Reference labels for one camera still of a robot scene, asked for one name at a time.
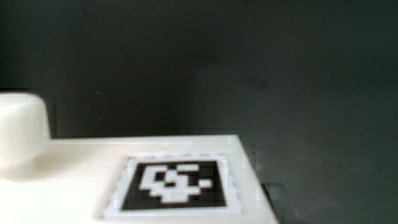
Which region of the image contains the white drawer tray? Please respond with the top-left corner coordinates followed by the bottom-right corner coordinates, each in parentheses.
top-left (0, 135), bottom-right (279, 224)

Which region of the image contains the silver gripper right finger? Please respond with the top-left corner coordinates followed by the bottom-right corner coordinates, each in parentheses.
top-left (261, 183), bottom-right (309, 224)

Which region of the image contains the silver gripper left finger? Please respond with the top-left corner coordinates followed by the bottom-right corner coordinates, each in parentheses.
top-left (0, 93), bottom-right (51, 177)

